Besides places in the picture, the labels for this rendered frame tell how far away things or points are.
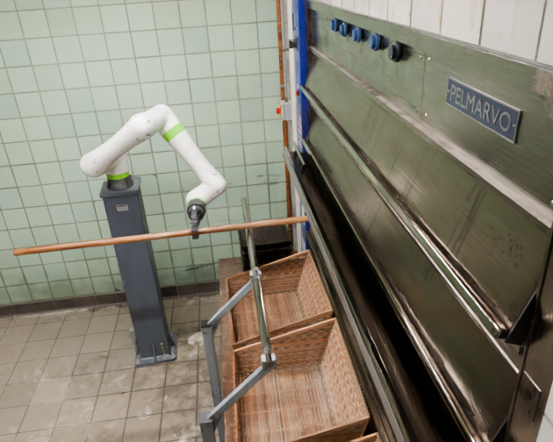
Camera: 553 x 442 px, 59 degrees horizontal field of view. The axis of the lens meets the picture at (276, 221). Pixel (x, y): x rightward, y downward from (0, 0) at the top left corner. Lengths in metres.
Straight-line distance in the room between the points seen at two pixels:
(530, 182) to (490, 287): 0.19
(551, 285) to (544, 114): 0.23
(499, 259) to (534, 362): 0.16
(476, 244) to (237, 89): 2.56
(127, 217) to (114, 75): 0.95
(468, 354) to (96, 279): 3.23
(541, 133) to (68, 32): 2.92
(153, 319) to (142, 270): 0.36
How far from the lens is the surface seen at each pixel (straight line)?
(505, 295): 0.86
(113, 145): 2.51
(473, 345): 1.05
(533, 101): 0.80
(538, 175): 0.79
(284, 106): 3.00
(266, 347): 1.60
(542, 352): 0.83
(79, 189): 3.63
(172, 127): 2.50
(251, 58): 3.28
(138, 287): 3.09
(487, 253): 0.91
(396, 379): 1.17
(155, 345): 3.36
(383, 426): 1.69
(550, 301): 0.79
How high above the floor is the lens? 2.24
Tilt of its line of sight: 27 degrees down
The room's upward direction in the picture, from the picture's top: 4 degrees counter-clockwise
